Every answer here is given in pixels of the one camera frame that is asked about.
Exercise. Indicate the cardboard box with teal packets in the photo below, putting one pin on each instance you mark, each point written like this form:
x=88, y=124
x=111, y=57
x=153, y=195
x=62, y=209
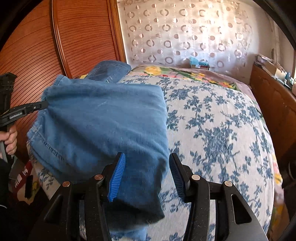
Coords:
x=197, y=63

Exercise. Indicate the small blue bottle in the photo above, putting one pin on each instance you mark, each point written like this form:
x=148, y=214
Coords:
x=289, y=77

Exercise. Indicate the red printed bag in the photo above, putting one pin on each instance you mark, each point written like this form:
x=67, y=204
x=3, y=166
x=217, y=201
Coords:
x=19, y=178

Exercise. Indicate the blue denim pants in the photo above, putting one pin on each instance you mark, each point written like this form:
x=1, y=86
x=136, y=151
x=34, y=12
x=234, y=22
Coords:
x=104, y=120

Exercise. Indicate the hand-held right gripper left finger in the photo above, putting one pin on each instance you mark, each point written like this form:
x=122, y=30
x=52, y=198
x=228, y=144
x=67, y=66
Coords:
x=116, y=178

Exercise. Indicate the white blue floral blanket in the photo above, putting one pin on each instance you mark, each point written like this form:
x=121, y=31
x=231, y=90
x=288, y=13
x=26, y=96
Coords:
x=208, y=129

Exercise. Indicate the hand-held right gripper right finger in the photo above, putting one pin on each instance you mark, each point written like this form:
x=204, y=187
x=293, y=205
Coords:
x=178, y=178

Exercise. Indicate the circle pattern sheer curtain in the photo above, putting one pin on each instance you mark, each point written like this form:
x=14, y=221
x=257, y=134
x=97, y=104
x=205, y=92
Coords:
x=185, y=30

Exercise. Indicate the wooden slatted wardrobe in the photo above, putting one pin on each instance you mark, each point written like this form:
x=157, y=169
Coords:
x=81, y=34

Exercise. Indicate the person's left hand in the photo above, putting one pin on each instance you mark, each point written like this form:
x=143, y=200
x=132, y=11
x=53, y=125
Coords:
x=11, y=141

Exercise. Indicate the open cardboard box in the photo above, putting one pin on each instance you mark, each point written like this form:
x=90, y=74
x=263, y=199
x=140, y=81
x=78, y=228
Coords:
x=270, y=66

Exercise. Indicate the colourful flower print blanket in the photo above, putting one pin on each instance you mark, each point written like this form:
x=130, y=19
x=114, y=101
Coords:
x=161, y=70

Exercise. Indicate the wooden bedside board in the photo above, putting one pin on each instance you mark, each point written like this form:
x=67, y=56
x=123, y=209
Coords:
x=270, y=104

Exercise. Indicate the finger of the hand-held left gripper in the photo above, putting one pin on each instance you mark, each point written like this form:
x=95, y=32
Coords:
x=34, y=107

